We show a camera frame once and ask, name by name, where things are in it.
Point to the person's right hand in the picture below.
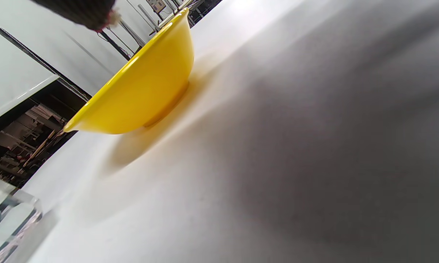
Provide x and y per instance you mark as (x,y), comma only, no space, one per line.
(84,11)

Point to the yellow bowl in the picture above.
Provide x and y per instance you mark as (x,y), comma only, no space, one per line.
(142,84)

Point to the clear foam dish soap pump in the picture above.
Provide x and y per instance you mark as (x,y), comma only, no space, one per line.
(7,223)

